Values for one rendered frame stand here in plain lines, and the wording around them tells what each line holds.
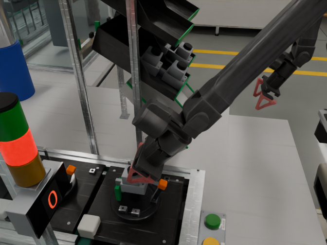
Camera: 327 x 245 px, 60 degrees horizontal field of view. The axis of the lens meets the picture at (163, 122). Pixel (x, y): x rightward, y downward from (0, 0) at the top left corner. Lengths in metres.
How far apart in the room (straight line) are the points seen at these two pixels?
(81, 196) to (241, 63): 0.57
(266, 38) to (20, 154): 0.47
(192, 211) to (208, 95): 0.38
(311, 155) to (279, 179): 1.54
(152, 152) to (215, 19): 4.08
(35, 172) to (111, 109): 0.90
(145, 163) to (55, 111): 0.85
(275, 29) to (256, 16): 4.08
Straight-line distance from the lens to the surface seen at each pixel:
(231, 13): 4.62
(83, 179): 0.91
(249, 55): 0.58
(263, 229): 0.96
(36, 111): 1.47
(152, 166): 0.65
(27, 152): 0.48
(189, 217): 0.81
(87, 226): 0.78
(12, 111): 0.44
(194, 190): 0.88
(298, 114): 3.07
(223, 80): 0.57
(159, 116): 0.58
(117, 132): 1.23
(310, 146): 2.73
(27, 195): 0.55
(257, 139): 1.24
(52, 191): 0.57
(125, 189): 0.76
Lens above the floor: 1.63
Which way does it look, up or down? 38 degrees down
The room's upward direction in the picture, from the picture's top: straight up
